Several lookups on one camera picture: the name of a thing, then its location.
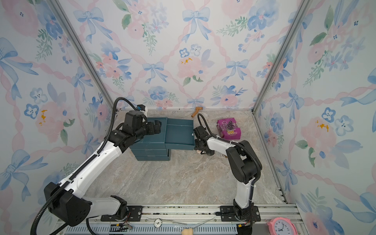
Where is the purple snack bag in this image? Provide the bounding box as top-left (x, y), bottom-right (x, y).
top-left (216, 117), bottom-right (241, 140)

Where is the beige knob at rail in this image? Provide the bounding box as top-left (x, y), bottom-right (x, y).
top-left (181, 228), bottom-right (193, 235)

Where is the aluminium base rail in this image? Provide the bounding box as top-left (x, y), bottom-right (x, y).
top-left (60, 204), bottom-right (308, 235)

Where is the wooden handle roller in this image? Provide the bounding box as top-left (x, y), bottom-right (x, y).
top-left (191, 107), bottom-right (203, 118)

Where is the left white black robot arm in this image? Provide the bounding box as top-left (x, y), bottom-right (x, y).
top-left (44, 110), bottom-right (162, 227)

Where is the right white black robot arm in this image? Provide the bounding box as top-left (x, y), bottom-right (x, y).
top-left (195, 134), bottom-right (262, 222)

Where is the pink alarm clock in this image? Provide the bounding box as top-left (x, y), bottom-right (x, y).
top-left (267, 217), bottom-right (298, 235)

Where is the teal drawer cabinet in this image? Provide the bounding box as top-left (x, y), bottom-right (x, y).
top-left (130, 117), bottom-right (170, 161)

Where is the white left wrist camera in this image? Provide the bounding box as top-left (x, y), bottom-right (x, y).
top-left (137, 104), bottom-right (148, 117)

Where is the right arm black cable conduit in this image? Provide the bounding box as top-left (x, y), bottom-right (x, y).
top-left (196, 113), bottom-right (262, 184)

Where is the teal top drawer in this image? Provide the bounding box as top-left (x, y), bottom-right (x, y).
top-left (165, 118), bottom-right (195, 150)

